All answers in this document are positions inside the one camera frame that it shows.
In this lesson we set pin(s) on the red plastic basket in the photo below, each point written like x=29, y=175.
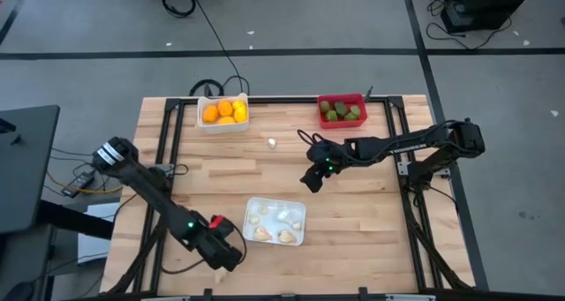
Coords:
x=342, y=124

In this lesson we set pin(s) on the white plastic basket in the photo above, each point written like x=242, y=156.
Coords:
x=273, y=225

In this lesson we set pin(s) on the red plastic tab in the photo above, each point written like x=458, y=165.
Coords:
x=215, y=221

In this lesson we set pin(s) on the clear plastic basket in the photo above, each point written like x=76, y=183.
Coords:
x=220, y=129

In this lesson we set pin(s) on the black chair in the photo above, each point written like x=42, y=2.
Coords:
x=17, y=292

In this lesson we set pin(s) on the orange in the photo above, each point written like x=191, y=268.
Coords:
x=227, y=121
x=210, y=114
x=225, y=108

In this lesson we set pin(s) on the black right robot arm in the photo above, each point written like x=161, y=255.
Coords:
x=397, y=144

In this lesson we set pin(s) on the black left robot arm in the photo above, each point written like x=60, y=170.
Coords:
x=150, y=188

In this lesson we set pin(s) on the black aluminium frame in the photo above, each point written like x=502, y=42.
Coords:
x=282, y=100

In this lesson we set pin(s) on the silver metal bracket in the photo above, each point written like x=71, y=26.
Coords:
x=402, y=167

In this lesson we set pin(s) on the black desk base bar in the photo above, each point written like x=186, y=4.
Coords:
x=75, y=219

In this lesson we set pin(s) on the grey desk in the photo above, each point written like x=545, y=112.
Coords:
x=26, y=168

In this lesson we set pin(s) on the black equipment cabinet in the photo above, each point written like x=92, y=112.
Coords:
x=481, y=5

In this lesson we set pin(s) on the white board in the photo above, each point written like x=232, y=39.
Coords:
x=95, y=243

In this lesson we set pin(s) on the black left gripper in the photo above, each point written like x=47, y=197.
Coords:
x=216, y=248

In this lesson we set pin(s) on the black power adapter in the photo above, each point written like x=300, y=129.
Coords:
x=79, y=182

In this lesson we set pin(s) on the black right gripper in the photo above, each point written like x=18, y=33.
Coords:
x=329, y=157

